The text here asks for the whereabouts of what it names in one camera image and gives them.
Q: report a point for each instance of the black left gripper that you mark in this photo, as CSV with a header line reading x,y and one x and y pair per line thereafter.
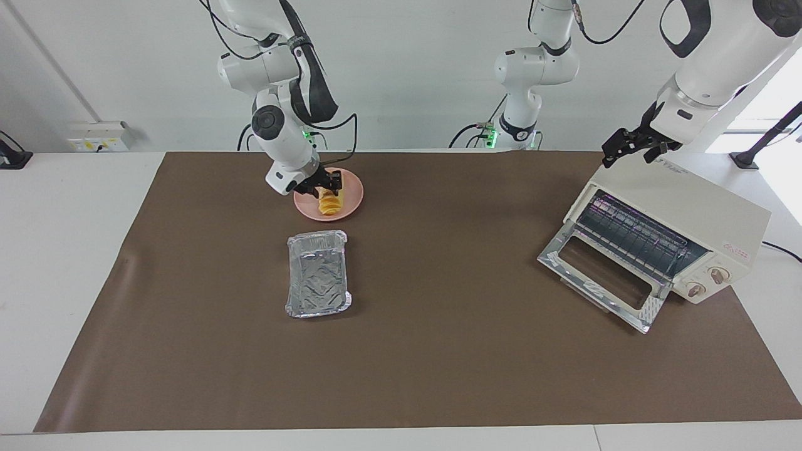
x,y
645,134

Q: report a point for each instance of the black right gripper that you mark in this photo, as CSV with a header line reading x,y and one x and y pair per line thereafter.
x,y
311,180

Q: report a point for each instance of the golden sliced bread loaf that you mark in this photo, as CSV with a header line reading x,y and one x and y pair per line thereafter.
x,y
329,203

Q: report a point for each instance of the aluminium foil tray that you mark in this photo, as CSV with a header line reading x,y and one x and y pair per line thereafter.
x,y
316,275

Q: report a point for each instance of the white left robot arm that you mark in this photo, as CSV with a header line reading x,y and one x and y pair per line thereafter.
x,y
720,56

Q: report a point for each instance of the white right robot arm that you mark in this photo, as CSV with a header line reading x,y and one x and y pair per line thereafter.
x,y
276,125

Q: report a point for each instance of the white toaster oven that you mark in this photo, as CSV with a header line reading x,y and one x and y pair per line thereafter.
x,y
714,213

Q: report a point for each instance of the beige oven knob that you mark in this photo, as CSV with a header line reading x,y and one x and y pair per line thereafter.
x,y
719,274
694,289

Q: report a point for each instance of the glass oven door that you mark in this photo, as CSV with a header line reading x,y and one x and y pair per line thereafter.
x,y
651,310

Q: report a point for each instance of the pink round plate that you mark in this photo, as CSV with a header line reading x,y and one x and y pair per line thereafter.
x,y
351,197

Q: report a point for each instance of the brown table mat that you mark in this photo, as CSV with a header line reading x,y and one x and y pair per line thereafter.
x,y
438,344

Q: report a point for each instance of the black angled camera stand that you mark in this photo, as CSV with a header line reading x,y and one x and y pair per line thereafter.
x,y
761,141

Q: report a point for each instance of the white wall power outlet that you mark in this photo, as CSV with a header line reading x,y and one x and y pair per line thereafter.
x,y
97,138

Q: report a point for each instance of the black camera stand clamp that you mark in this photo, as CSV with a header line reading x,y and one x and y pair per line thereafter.
x,y
12,158

